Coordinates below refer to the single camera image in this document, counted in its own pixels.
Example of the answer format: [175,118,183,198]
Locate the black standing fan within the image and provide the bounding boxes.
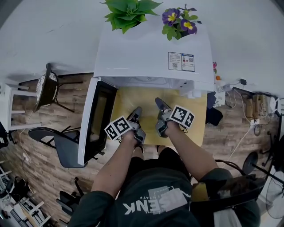
[265,170,284,219]

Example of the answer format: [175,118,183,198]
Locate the black stool with patterned cushion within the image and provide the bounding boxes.
[33,63,84,114]

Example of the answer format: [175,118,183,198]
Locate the green leafy potted plant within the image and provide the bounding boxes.
[100,0,164,35]

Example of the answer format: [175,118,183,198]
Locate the person's right forearm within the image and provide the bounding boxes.
[165,123,219,181]

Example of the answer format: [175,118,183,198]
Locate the black cloth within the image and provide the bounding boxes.
[205,91,224,126]

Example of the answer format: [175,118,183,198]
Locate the person's left forearm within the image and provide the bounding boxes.
[91,130,139,198]

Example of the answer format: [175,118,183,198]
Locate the clear plastic water bottle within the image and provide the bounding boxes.
[218,83,233,93]

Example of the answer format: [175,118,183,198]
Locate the white microwave door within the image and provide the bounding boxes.
[77,76,118,168]

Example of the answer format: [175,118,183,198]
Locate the black folding chair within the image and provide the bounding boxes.
[28,125,87,168]

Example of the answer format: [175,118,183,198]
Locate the black round stand base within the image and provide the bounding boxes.
[242,151,259,175]

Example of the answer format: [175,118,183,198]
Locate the small white cabinet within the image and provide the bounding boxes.
[206,79,227,109]

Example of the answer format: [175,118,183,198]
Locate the long white power cable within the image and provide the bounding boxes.
[225,125,254,163]

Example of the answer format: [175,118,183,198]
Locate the white cloth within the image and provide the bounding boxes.
[214,208,245,227]

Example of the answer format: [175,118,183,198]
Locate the thin white floor cable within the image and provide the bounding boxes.
[19,110,34,164]

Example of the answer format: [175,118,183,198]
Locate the white router with black antennas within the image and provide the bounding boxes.
[268,96,284,116]

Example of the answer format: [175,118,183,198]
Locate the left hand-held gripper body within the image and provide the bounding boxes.
[104,115,146,147]

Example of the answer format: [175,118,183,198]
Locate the black floor equipment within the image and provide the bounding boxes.
[6,176,36,202]

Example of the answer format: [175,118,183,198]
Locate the wooden table with black base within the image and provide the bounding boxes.
[106,86,208,147]

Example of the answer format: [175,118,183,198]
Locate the person's black printed shirt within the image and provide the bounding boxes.
[67,147,261,227]

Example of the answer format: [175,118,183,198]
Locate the white microwave oven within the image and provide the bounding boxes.
[93,21,215,98]

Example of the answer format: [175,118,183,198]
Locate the cardboard box with cables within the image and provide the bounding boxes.
[245,94,270,118]

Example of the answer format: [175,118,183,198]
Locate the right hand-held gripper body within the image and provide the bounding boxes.
[155,105,196,138]

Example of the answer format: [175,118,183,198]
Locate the white side table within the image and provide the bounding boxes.
[0,82,43,133]

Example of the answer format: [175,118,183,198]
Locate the purple flower potted plant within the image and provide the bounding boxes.
[161,4,199,41]

